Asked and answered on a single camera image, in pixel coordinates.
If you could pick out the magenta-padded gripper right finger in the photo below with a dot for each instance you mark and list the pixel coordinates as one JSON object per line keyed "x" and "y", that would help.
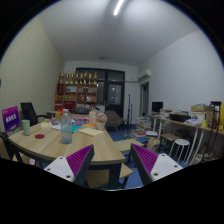
{"x": 165, "y": 165}

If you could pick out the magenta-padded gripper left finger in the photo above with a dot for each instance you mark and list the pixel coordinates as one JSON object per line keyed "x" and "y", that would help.
{"x": 56, "y": 166}

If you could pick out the clear plastic water bottle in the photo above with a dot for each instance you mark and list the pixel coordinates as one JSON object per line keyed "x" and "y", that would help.
{"x": 66, "y": 130}

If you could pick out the white round stool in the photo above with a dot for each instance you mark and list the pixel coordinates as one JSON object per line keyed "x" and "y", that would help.
{"x": 180, "y": 143}

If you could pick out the low wooden bench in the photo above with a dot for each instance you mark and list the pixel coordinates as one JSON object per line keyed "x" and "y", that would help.
{"x": 169, "y": 137}

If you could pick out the flat round red coaster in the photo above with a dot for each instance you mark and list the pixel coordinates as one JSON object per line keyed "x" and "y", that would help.
{"x": 39, "y": 136}

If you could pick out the thick yellow notepad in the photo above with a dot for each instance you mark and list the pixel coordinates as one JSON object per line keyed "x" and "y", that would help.
{"x": 46, "y": 125}

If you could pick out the long wooden side desk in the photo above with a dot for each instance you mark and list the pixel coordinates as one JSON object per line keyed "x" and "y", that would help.
{"x": 186, "y": 126}

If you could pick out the flat yellow book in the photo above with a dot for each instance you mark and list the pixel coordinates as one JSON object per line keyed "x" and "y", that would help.
{"x": 90, "y": 131}

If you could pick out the pale green ribbed cup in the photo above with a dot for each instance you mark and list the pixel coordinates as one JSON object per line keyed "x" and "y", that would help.
{"x": 26, "y": 128}

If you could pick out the yellow gift box red ribbon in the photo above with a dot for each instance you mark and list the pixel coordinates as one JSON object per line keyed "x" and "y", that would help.
{"x": 58, "y": 115}

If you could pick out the computer monitor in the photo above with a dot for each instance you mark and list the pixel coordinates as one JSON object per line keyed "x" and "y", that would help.
{"x": 157, "y": 106}

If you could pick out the small orange carton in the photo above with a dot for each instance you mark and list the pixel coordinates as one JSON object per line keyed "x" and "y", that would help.
{"x": 92, "y": 118}

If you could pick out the black office chair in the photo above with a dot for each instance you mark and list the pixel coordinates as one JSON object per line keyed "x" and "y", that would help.
{"x": 28, "y": 111}

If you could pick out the black microphone stand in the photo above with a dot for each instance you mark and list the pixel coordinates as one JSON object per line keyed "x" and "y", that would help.
{"x": 129, "y": 113}

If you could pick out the pink flowers in white pot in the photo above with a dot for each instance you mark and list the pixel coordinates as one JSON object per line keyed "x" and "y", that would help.
{"x": 101, "y": 120}

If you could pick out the cardboard box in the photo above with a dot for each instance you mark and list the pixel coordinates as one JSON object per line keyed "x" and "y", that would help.
{"x": 200, "y": 110}

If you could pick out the purple sign board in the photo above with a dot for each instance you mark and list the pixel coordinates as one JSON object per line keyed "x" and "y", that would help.
{"x": 11, "y": 118}

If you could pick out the grey armchair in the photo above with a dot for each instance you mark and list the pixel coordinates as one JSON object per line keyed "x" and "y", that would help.
{"x": 112, "y": 119}

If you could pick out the wooden shelf unit with trophies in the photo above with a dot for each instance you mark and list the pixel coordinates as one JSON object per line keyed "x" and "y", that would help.
{"x": 76, "y": 95}

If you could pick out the dark glass door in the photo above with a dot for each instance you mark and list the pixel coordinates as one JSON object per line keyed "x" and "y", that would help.
{"x": 115, "y": 93}

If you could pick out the long ceiling light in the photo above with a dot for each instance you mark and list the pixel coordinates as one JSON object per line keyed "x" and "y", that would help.
{"x": 118, "y": 7}

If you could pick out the white wall air conditioner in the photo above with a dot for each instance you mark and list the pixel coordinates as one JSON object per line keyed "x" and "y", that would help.
{"x": 144, "y": 75}

